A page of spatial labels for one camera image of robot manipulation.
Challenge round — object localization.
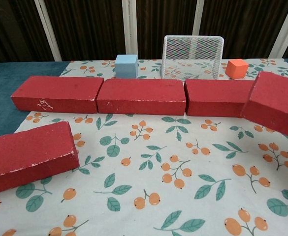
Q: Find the red foam brick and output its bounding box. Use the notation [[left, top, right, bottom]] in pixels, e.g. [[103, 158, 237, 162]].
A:
[[10, 75, 105, 114], [0, 120, 80, 197], [240, 71, 288, 140], [96, 78, 187, 116]]

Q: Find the orange cube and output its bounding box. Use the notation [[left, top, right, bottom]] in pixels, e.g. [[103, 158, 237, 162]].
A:
[[225, 59, 248, 80]]

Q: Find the floral print tablecloth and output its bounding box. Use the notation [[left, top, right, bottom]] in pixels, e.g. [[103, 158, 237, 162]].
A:
[[0, 58, 288, 236]]

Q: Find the light blue cube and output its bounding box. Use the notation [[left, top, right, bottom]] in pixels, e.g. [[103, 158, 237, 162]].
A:
[[114, 54, 138, 79]]

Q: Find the dark pleated curtain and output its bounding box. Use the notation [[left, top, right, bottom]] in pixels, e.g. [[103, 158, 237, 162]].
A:
[[0, 0, 288, 65]]

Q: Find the white metal frame bar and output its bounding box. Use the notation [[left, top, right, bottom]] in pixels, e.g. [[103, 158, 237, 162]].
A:
[[269, 0, 288, 59], [192, 0, 205, 37], [122, 0, 138, 61], [34, 0, 62, 61]]

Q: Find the white wire mesh basket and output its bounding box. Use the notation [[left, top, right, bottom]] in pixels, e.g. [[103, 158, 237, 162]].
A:
[[161, 35, 225, 81]]

